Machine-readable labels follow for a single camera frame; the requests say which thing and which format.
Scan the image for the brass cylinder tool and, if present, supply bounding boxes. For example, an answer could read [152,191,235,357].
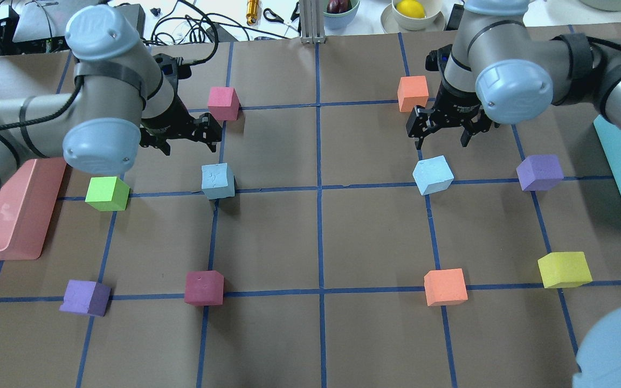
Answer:
[246,0,259,25]

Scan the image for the pink block left rear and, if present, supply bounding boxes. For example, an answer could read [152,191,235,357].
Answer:
[183,271,226,307]

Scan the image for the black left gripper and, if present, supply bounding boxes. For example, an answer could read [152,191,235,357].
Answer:
[140,53,223,156]

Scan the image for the pink block left front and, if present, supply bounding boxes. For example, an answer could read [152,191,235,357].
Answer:
[208,86,240,121]

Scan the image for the orange block right rear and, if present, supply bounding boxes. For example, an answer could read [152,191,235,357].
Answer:
[424,268,468,307]

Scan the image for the aluminium frame post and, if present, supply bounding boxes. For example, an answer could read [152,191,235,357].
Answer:
[299,0,326,44]

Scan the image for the green block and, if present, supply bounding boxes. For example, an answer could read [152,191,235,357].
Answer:
[85,176,130,212]

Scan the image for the green bowl with fruit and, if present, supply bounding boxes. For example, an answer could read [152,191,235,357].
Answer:
[323,1,360,30]

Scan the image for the purple block left side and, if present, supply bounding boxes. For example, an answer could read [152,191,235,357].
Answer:
[59,279,111,317]

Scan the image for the purple block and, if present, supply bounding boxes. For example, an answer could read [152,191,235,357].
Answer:
[516,154,564,191]
[59,279,111,317]

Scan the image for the purple block right side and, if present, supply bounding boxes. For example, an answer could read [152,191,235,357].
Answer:
[516,154,564,191]

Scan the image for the black scissors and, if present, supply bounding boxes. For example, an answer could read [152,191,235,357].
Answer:
[262,8,300,24]

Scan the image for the cream bowl with lemon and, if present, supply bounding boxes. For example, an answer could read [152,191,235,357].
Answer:
[381,1,445,33]

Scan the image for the orange block right front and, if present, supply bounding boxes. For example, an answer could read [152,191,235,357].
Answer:
[397,75,430,113]

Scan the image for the light blue block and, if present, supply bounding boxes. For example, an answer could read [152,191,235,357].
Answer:
[412,155,455,196]
[201,163,235,200]

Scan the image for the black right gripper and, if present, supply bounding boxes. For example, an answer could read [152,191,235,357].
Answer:
[405,46,500,150]

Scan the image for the pink block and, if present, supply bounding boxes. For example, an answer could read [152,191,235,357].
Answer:
[208,86,240,121]
[183,271,226,307]

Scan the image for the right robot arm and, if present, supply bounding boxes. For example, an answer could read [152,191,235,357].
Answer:
[406,1,621,148]

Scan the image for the yellow block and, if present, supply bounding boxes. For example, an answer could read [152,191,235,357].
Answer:
[537,252,593,289]

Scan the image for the orange block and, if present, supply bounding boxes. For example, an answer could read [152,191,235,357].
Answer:
[424,268,468,307]
[397,75,430,113]

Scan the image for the pink tray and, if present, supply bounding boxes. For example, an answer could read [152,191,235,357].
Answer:
[0,157,66,261]

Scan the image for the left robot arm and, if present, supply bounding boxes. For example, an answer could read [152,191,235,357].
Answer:
[0,5,222,190]

